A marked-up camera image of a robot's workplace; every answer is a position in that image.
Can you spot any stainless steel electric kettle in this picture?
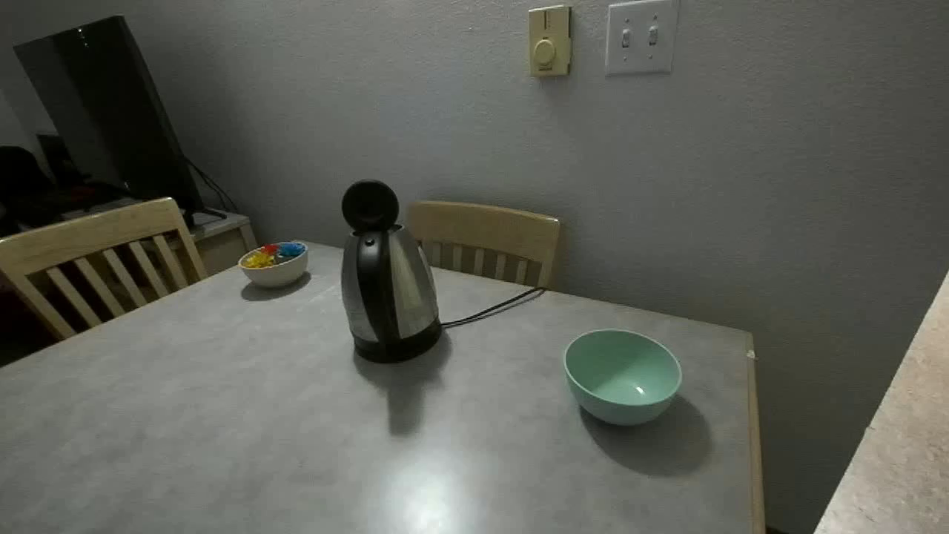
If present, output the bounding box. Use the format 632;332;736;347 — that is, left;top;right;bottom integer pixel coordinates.
337;177;444;364

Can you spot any black kettle lid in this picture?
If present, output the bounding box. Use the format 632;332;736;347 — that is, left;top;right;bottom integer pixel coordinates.
337;177;402;237

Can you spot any light wooden chair solid backrest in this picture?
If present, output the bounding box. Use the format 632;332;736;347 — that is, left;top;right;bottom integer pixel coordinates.
402;199;567;289

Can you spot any teal bowl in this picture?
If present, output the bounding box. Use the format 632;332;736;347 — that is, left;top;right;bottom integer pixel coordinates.
560;326;684;430

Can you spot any white bowl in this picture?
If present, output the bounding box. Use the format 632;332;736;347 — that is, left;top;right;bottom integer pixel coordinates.
233;237;312;289

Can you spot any small beige side cabinet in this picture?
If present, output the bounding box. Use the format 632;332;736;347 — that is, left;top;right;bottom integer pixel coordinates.
186;206;261;277

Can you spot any light wooden chair slatted backrest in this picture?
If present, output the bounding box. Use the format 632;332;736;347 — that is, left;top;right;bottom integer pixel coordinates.
0;193;211;344

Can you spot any black flat screen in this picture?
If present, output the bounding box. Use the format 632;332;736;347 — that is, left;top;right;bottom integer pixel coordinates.
11;12;202;217

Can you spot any speckled grey countertop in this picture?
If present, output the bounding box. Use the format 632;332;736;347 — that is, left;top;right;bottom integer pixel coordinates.
812;270;949;534

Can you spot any black kettle power cord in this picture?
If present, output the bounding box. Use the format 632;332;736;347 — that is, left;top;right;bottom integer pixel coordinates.
438;283;549;328

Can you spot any beige wall thermostat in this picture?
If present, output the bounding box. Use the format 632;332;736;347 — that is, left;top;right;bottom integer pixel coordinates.
525;3;574;80

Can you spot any thin black wall cable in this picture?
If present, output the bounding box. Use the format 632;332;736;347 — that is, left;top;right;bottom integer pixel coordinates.
184;156;239;217

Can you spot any white double light switch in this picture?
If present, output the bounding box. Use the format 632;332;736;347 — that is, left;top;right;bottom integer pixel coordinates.
603;0;681;80

